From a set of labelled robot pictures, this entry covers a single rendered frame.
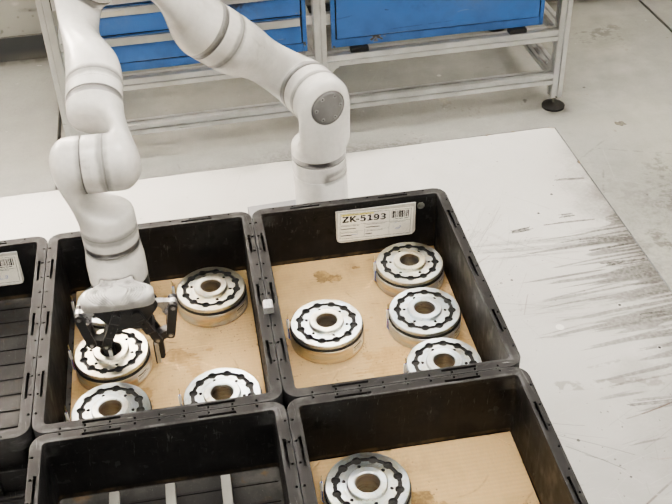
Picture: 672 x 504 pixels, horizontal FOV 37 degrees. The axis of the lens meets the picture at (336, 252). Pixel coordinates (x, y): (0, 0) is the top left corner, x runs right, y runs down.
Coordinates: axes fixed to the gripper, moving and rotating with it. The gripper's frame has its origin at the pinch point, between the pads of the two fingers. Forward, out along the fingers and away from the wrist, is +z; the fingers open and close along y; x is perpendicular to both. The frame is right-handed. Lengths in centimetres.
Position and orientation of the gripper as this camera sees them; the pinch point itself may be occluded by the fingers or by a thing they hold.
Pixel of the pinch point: (135, 354)
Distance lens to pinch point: 142.5
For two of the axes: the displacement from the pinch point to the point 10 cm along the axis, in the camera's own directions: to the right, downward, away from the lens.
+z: 0.3, 7.9, 6.1
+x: 1.6, 6.0, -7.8
